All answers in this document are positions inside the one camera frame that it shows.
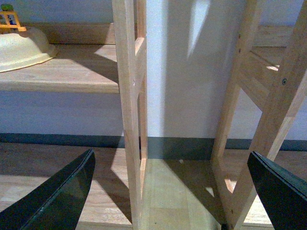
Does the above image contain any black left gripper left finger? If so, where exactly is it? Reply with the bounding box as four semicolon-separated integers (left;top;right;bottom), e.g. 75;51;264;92
0;149;95;230

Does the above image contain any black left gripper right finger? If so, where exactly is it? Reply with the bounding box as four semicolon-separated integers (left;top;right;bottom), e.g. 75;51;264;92
247;151;307;230

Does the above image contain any right wooden shelf unit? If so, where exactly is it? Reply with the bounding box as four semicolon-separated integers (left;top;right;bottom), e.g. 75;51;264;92
211;0;307;230

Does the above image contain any wooden shelf unit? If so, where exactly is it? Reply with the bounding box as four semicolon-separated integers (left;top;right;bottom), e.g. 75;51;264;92
0;0;147;230
211;0;307;230

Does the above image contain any left wooden shelf unit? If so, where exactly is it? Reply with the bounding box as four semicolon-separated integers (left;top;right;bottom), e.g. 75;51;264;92
0;0;147;230

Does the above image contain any cream plastic bowl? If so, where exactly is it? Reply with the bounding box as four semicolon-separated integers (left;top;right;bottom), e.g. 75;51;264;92
0;27;58;72

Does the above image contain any yellow toy vehicle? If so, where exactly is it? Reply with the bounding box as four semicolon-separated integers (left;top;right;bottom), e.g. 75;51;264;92
0;3;27;34

